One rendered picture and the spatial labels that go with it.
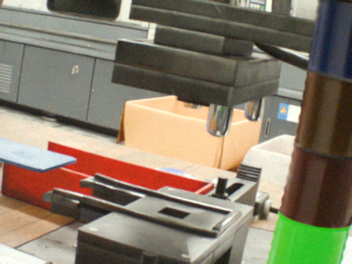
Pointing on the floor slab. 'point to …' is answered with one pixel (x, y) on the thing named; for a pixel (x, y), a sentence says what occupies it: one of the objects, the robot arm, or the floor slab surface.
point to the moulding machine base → (99, 73)
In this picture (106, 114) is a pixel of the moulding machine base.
